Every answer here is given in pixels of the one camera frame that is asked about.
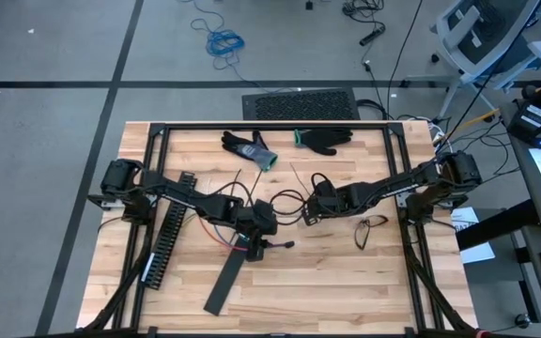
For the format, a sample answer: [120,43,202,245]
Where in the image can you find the black zip tie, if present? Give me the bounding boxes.
[288,161,311,197]
[250,169,265,204]
[229,168,243,199]

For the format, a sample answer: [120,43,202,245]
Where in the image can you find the black glove green cuff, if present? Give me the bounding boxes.
[293,127,354,157]

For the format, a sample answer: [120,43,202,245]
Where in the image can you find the black aluminium table frame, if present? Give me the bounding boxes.
[80,120,481,338]

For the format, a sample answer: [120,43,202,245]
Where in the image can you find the white power adapter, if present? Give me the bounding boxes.
[427,122,448,151]

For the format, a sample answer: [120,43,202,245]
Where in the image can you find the black slotted cable duct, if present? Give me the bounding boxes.
[140,171,198,291]

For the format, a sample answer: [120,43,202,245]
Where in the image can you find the grey mesh office chair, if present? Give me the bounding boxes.
[404,0,541,121]

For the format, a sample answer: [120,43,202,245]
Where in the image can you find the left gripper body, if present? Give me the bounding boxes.
[235,198,280,240]

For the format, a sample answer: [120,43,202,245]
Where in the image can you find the blue floor cable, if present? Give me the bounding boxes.
[176,0,262,90]

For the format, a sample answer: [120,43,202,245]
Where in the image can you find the black perforated metal box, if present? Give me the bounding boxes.
[240,87,362,121]

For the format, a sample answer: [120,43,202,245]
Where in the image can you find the black floor power strip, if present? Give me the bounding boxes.
[358,25,387,47]

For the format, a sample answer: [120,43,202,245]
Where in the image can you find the grey side desk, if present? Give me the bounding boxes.
[456,60,541,338]

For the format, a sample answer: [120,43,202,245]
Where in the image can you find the yellow cable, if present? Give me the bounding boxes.
[443,108,502,142]

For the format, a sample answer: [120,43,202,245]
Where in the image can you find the white paper sheet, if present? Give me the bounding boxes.
[449,206,496,265]

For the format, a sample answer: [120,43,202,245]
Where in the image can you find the thin black hanging cable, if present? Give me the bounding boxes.
[385,0,425,90]

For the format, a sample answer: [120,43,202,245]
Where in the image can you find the tangled black floor cable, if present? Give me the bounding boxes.
[341,0,385,23]

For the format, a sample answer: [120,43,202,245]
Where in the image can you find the loose black desk cables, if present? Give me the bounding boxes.
[432,116,516,189]

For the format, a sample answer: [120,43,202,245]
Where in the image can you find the black-framed safety glasses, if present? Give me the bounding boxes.
[353,214,390,252]

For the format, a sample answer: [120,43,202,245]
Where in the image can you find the black duct cover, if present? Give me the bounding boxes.
[203,247,249,317]

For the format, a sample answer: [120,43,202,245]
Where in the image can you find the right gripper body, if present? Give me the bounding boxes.
[310,180,363,220]

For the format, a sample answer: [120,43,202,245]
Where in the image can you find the black labelled computer box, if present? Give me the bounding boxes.
[506,99,541,145]

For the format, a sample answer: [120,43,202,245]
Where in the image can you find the grey glove green cuff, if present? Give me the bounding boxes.
[221,130,280,173]

